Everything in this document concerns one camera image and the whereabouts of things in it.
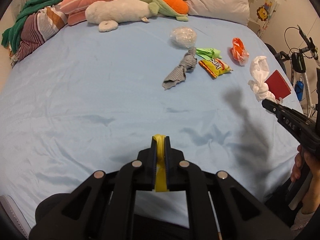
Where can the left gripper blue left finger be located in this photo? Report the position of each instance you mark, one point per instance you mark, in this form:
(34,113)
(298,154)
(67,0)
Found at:
(153,162)

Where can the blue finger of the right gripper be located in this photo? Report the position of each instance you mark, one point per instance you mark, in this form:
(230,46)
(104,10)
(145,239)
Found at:
(275,108)

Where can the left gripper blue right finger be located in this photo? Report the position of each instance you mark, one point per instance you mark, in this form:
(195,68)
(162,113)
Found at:
(169,163)

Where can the red envelope packet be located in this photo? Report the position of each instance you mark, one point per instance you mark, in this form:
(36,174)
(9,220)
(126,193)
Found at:
(278,86)

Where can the orange plastic bag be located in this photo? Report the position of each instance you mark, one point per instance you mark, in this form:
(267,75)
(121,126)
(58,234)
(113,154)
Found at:
(239,52)

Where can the yellow chips bag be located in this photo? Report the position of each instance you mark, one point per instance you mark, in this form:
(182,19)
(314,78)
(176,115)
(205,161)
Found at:
(215,67)

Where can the grey quilted cloth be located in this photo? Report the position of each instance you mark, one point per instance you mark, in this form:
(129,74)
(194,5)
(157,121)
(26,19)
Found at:
(178,74)

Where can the green paper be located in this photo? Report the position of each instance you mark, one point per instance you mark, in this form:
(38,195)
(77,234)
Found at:
(208,53)

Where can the person right hand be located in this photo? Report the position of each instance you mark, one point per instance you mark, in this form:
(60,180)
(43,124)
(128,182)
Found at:
(304,157)

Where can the blue water bottle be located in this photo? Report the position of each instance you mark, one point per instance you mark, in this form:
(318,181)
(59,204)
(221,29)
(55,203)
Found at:
(299,88)

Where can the white knotted plastic bag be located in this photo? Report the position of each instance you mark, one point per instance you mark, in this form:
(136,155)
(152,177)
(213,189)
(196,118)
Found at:
(259,71)

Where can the white bicycle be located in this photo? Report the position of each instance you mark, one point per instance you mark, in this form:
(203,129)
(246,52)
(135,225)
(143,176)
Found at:
(296,57)

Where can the light blue bed sheet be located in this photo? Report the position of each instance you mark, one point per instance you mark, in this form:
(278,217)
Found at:
(87,101)

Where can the lion picture book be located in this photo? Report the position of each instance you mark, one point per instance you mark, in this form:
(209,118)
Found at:
(260,15)

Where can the white plush toy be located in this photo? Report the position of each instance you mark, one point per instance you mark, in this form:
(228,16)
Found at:
(108,15)

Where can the green orange turtle plush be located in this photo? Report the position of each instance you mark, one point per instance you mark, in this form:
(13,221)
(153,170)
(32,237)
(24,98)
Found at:
(177,9)

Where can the striped folded blanket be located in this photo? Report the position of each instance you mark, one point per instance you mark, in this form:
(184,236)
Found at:
(38,28)

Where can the green towel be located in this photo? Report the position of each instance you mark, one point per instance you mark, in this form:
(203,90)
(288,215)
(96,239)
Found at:
(12,36)

